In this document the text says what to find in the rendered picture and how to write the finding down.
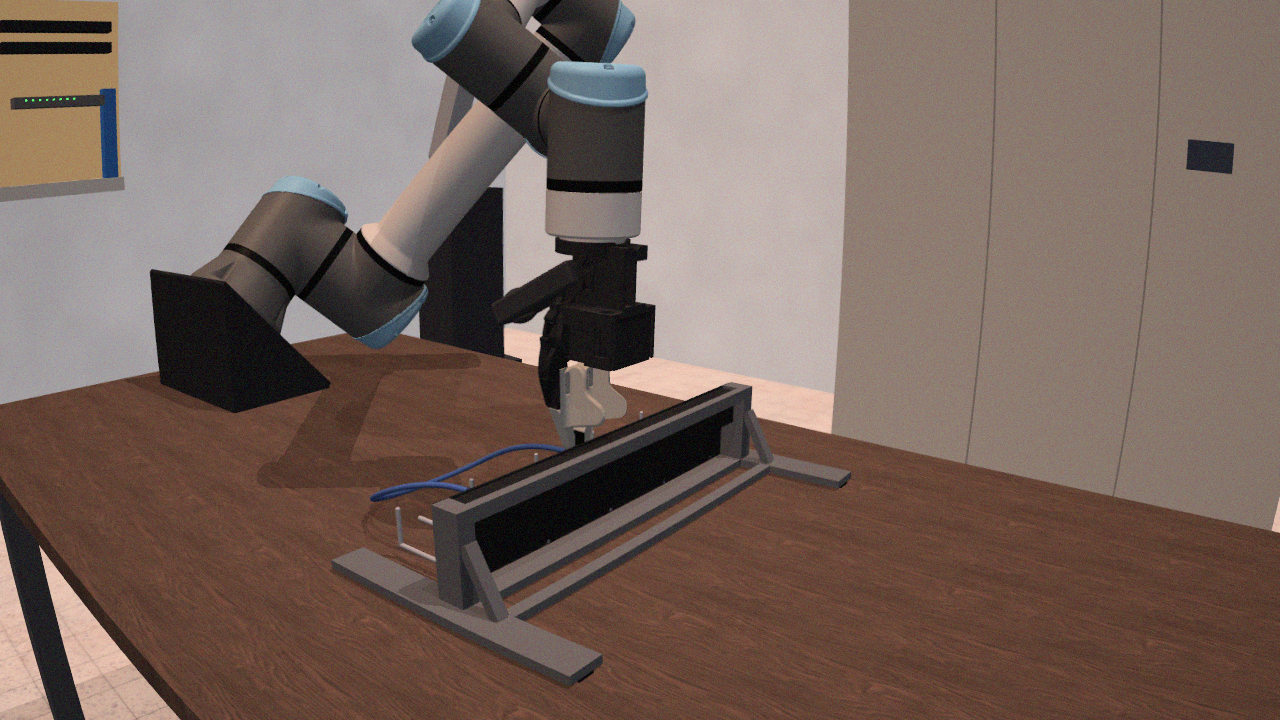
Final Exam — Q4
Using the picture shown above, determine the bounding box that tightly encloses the blue cable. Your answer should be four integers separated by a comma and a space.
370, 445, 564, 502

